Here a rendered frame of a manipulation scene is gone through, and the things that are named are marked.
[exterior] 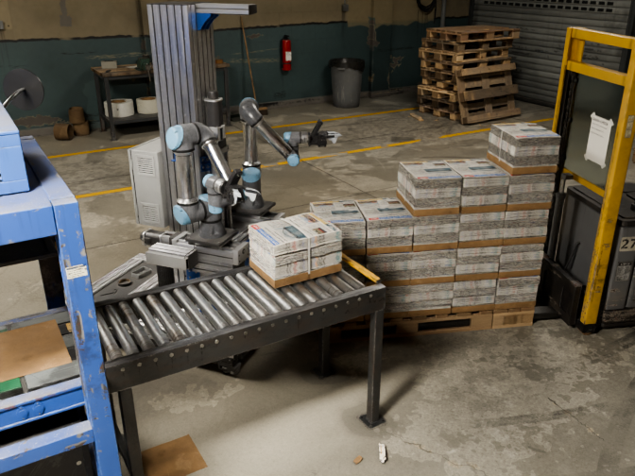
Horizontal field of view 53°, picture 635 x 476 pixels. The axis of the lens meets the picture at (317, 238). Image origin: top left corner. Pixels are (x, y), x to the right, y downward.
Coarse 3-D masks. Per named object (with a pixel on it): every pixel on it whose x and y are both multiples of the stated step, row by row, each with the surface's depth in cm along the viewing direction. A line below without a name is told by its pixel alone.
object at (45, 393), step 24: (48, 312) 282; (72, 336) 262; (72, 360) 247; (0, 384) 232; (24, 384) 233; (48, 384) 233; (72, 384) 233; (0, 408) 221; (24, 408) 225; (48, 408) 231; (72, 408) 235
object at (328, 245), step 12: (300, 216) 324; (312, 216) 323; (312, 228) 310; (324, 228) 310; (336, 228) 311; (324, 240) 305; (336, 240) 309; (324, 252) 308; (336, 252) 312; (324, 264) 311
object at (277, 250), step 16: (256, 224) 314; (272, 224) 314; (256, 240) 307; (272, 240) 296; (288, 240) 296; (256, 256) 313; (272, 256) 295; (288, 256) 297; (272, 272) 300; (288, 272) 301
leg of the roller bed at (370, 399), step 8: (376, 312) 305; (376, 320) 307; (376, 328) 309; (376, 336) 311; (376, 344) 313; (376, 352) 315; (376, 360) 317; (376, 368) 319; (368, 376) 325; (376, 376) 321; (368, 384) 327; (376, 384) 324; (368, 392) 328; (376, 392) 326; (368, 400) 330; (376, 400) 328; (368, 408) 332; (376, 408) 330; (368, 416) 334; (376, 416) 332
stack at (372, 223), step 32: (352, 224) 372; (384, 224) 376; (416, 224) 380; (448, 224) 383; (480, 224) 386; (352, 256) 381; (384, 256) 384; (416, 256) 388; (448, 256) 391; (480, 256) 396; (416, 288) 397; (448, 288) 401; (480, 288) 404; (384, 320) 424; (416, 320) 406; (480, 320) 414
